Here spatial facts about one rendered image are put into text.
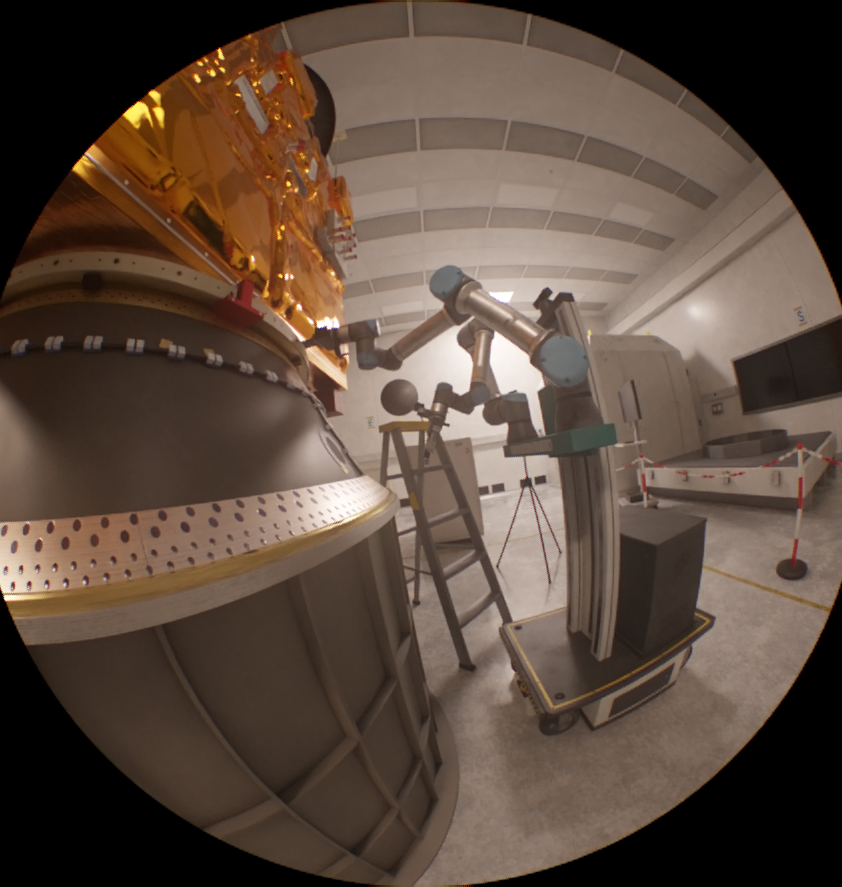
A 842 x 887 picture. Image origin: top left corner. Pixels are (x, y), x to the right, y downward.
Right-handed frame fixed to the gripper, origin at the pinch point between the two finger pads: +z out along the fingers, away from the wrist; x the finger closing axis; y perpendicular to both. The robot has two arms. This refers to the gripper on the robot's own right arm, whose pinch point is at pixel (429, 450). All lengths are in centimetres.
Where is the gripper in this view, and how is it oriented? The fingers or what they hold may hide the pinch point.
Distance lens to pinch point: 119.8
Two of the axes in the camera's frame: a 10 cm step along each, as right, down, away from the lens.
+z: -2.4, 9.4, -2.3
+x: -1.1, 2.1, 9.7
